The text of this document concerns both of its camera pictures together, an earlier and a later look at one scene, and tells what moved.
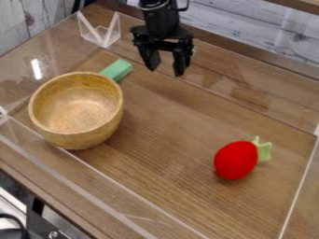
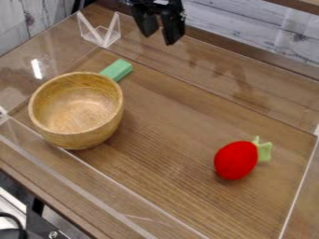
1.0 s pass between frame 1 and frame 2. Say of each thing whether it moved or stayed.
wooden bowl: stayed
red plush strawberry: stayed
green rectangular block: stayed
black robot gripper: moved
